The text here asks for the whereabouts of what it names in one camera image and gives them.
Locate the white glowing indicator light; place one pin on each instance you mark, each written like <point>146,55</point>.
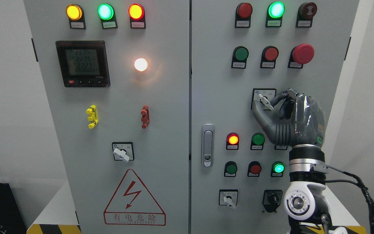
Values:
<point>141,64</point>

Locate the gray robotic hand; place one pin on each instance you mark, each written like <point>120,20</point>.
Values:
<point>307,125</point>

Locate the top right dark red light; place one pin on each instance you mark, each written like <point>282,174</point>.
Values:
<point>243,15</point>

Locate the right gray cabinet door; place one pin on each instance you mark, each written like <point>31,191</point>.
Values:
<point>222,96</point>

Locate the yellow indicator light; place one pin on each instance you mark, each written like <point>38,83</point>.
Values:
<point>76,17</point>

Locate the left door gray rotary switch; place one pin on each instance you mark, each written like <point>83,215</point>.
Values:
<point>123,151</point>

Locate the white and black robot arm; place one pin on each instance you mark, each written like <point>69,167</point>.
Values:
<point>303,200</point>

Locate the black key selector switch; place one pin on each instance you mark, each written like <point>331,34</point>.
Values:
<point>272,199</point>

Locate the lower lit green light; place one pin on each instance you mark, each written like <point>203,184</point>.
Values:
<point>277,169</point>

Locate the upper red push button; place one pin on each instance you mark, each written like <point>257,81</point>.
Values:
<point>268,57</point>

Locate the top left red indicator light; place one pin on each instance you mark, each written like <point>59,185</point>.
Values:
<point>137,16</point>

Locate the dark red buzzer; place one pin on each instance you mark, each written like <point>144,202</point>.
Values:
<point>305,15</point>

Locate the upper green push button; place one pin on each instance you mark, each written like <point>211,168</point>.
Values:
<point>239,57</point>

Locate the lit red indicator light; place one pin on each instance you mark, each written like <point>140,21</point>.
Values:
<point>232,141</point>

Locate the gray cabinet door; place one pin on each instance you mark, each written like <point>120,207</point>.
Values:
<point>222,96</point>
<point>161,150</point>

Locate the lower red push button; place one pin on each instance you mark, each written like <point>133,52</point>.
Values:
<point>254,169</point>

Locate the red push button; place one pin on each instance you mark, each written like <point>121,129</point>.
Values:
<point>254,169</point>
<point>268,57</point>

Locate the lower green push button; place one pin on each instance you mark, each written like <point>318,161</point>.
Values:
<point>230,169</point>

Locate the silver door latch handle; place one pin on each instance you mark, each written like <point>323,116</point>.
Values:
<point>207,145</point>

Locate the green push button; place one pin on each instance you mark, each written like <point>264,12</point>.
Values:
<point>230,169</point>
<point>239,57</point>

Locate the red emergency stop button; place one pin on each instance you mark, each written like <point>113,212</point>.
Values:
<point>300,55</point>

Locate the yellow terminal connector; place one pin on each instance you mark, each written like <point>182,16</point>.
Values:
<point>92,116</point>

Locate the red terminal connector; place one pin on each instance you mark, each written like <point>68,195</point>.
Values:
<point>145,117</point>

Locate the top left green indicator light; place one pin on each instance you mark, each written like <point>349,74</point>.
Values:
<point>107,16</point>

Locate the left gray cabinet door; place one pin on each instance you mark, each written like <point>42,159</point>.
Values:
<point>161,150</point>

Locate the red electrical hazard warning sticker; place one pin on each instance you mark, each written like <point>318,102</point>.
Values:
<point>133,204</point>

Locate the black digital power meter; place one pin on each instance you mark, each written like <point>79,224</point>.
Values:
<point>83,63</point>

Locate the top right green lit light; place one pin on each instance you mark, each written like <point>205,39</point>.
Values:
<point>274,14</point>

